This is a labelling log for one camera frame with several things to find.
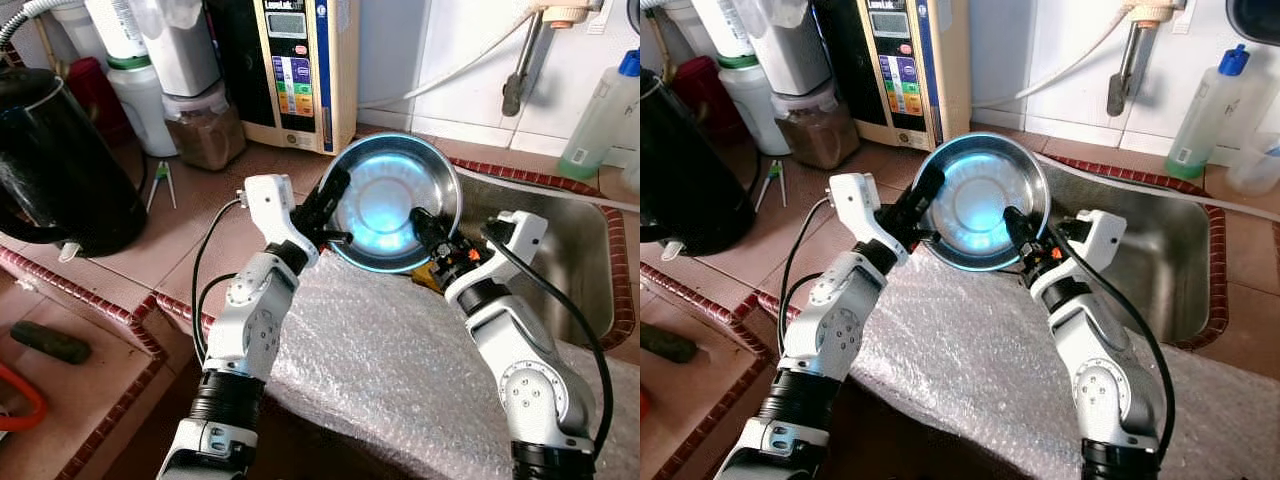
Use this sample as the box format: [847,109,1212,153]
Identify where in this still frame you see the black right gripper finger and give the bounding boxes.
[408,206,453,257]
[1002,206,1043,257]

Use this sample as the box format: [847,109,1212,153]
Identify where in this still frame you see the round steel bowl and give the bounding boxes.
[318,133,465,275]
[912,133,1052,274]

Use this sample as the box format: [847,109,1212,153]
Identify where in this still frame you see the stainless steel sink basin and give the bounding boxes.
[440,165,626,349]
[1035,160,1216,349]

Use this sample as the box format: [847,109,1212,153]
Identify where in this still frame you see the beige water ionizer machine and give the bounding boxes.
[205,0,362,157]
[812,0,972,153]

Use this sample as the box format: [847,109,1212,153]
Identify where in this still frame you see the glass jar brown powder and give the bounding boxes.
[772,83,862,170]
[163,83,248,172]

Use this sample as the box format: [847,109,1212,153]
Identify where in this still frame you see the green white tweezers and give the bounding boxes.
[147,160,180,212]
[755,160,789,211]

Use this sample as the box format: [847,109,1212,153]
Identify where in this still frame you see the clear bubble wrap sheet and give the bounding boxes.
[262,250,641,480]
[850,250,1280,480]

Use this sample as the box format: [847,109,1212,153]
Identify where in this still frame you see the grey metal faucet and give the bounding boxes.
[500,0,607,119]
[1106,0,1198,119]

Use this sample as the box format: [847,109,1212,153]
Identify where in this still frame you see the white bottle green cap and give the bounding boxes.
[85,0,181,159]
[690,0,793,157]

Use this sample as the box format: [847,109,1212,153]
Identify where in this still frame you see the clear bottle green liquid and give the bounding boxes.
[1164,43,1252,182]
[557,50,641,182]

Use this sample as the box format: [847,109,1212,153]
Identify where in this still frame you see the black electric kettle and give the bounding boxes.
[640,67,759,258]
[0,67,150,261]

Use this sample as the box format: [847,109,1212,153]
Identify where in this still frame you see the clear plastic cup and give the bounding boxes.
[1224,132,1280,197]

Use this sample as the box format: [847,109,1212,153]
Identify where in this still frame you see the red plastic container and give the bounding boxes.
[672,57,738,143]
[65,57,133,148]

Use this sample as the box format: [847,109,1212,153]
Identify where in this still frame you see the black rounded object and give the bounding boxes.
[1225,0,1280,47]

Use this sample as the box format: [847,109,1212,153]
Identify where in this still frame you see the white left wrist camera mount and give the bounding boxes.
[243,174,321,269]
[828,172,908,266]

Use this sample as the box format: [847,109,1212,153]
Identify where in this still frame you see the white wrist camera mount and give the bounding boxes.
[828,172,908,266]
[445,209,550,303]
[1030,208,1129,299]
[243,174,321,269]

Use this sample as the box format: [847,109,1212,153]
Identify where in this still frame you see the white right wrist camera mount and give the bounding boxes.
[445,209,550,303]
[1030,208,1129,299]

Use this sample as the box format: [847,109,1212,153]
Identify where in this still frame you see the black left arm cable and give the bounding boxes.
[777,195,833,359]
[189,195,247,369]

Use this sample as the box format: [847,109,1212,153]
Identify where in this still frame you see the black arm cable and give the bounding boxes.
[483,222,615,459]
[1050,222,1177,459]
[777,195,833,359]
[189,195,247,369]

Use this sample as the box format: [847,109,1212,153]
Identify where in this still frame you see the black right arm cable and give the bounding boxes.
[483,222,615,459]
[1050,222,1177,459]

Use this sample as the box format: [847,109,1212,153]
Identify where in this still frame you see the thin white faucet hose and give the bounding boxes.
[970,8,1153,109]
[357,8,548,111]

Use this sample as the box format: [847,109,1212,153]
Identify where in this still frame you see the long white water hose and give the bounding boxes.
[1035,150,1280,217]

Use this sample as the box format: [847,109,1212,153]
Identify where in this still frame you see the dark green tool handle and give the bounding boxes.
[9,320,94,366]
[640,322,699,365]

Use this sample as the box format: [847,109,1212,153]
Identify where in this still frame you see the orange curved handle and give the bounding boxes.
[0,360,48,433]

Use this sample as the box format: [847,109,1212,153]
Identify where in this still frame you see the grey corrugated hose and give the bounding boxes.
[0,0,83,51]

